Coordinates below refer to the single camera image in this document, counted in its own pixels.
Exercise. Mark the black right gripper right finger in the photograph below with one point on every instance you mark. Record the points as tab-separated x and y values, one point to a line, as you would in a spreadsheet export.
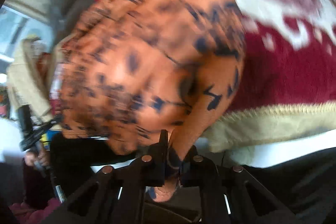
231	195

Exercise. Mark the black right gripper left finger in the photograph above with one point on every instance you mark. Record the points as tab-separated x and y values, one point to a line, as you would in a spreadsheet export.
115	195

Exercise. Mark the orange black floral garment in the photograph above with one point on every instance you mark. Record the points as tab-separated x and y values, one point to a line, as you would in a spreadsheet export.
132	68

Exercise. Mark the person's left hand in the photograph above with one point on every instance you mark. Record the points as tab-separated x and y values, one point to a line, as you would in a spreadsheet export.
43	158

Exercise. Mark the beige quilted cloth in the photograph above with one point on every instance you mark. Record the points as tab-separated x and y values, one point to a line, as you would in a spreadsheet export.
32	76

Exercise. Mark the floral white maroon blanket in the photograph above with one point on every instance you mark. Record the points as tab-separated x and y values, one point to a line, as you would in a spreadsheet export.
287	90

